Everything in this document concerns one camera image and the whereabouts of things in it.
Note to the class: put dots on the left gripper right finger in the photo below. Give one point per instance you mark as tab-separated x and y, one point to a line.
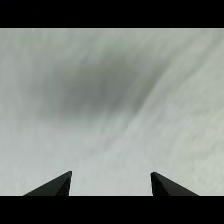
164	187

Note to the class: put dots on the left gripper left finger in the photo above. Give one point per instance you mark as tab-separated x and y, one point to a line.
59	187

